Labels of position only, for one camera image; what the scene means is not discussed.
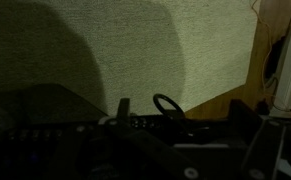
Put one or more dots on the cream carpet rug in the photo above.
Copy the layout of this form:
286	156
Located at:
135	40

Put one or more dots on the small black floor item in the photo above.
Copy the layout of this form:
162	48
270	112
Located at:
262	107

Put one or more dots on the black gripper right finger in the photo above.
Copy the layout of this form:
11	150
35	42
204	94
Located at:
263	150

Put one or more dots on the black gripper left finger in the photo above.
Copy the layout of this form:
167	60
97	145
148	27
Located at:
145	143

